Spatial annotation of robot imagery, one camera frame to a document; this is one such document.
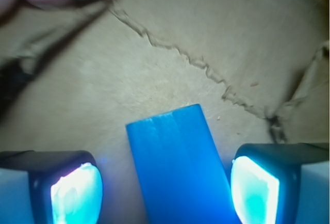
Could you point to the crumpled brown paper bag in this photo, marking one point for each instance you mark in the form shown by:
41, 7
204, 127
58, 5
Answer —
239, 59

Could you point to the blue wooden block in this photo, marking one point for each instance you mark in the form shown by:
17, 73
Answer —
180, 172

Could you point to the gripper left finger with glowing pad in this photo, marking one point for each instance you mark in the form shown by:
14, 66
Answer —
50, 187

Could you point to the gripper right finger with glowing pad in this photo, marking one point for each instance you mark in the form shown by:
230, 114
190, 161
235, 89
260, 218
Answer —
281, 183

